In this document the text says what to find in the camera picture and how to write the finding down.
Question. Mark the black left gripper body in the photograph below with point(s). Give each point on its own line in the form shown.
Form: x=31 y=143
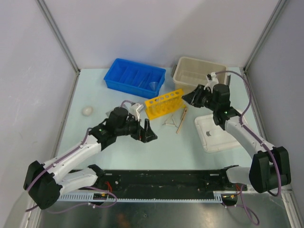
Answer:
x=131 y=128

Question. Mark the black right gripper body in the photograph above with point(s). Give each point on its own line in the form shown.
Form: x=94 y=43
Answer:
x=207 y=99

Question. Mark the wooden test tube holder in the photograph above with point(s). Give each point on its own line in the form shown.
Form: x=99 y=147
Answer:
x=182 y=119

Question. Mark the clear glass funnel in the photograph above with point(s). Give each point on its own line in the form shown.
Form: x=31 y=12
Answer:
x=154 y=86

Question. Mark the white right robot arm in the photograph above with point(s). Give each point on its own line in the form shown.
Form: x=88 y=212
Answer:
x=270 y=166

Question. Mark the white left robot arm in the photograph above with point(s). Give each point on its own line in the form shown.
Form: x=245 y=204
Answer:
x=46 y=182

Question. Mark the beige plastic storage box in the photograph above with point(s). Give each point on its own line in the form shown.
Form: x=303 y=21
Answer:
x=189 y=72

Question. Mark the yellow test tube rack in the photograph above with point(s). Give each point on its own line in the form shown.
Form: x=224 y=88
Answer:
x=164 y=104

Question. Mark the clay pipe triangle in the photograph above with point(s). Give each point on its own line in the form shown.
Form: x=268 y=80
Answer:
x=170 y=121

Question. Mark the white porcelain evaporating dish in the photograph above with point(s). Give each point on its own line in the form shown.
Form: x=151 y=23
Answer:
x=87 y=111

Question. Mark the white plastic lid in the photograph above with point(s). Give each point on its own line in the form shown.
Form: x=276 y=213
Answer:
x=212 y=137

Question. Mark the blue plastic divided bin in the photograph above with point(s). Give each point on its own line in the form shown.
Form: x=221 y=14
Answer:
x=125 y=76

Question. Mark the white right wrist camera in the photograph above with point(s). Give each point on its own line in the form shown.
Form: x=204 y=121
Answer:
x=212 y=80

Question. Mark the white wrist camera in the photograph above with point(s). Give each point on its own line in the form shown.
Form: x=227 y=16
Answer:
x=135 y=110
x=212 y=80

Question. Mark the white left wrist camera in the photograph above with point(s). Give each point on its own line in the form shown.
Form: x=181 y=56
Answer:
x=135 y=110

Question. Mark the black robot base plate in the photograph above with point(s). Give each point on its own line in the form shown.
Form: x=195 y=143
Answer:
x=172 y=181

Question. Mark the slotted cable duct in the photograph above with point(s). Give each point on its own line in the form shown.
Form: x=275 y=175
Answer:
x=144 y=196

